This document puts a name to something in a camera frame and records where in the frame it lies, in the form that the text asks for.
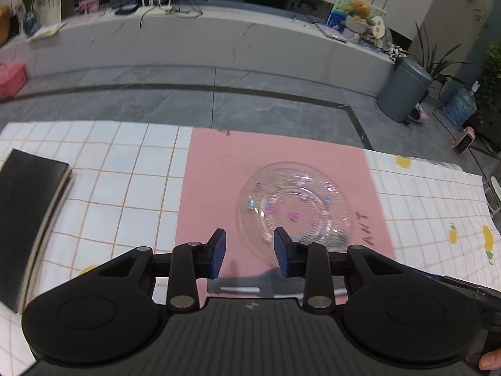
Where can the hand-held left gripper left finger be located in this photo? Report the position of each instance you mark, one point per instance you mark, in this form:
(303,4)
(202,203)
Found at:
(219,250)

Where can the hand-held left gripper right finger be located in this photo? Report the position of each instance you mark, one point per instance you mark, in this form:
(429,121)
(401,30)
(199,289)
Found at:
(280,251)

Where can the clear glass flower plate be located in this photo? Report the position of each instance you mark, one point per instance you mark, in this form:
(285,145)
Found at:
(297,199)

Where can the person's right hand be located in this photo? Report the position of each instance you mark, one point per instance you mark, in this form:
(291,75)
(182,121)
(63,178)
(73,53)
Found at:
(491,360)

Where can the pink table mat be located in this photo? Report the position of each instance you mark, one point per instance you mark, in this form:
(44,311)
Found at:
(215,188)

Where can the small pink heater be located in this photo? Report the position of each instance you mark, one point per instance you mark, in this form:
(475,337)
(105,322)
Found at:
(465,141)

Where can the black hardcover book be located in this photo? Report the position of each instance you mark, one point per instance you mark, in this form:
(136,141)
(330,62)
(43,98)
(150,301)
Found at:
(27,219)

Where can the grey trash bin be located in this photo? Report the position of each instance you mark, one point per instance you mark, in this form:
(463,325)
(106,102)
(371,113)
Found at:
(405,90)

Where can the white marble ledge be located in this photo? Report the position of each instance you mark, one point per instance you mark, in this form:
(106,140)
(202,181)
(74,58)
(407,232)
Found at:
(195,39)

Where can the blue water bottle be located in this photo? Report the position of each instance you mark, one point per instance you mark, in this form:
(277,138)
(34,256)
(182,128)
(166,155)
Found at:
(460,107)

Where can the bushy green plant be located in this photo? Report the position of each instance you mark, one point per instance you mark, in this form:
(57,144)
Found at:
(492,82)

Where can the long leaf potted plant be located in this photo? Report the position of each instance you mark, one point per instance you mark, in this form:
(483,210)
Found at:
(434,60)

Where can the brown teddy bear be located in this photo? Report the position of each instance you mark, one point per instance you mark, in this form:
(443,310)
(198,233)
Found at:
(360,11)

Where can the black flat box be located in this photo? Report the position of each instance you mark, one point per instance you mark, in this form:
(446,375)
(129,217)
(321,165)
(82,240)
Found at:
(126,9)

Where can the pink plastic basket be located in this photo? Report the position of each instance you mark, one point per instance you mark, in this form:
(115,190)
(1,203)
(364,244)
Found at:
(11,80)

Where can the pink sign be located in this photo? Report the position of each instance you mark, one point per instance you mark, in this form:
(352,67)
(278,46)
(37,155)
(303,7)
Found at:
(86,6)

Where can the stack of papers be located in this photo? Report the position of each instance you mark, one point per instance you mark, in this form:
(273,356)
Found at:
(47,31)

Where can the blue glass vase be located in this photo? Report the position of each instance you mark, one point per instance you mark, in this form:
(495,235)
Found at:
(30,23)

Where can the white flower picture card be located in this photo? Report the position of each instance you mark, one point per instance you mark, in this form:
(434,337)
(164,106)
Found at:
(50,8)

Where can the gold round vase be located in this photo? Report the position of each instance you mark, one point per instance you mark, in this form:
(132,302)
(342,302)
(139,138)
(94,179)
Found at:
(3,25)

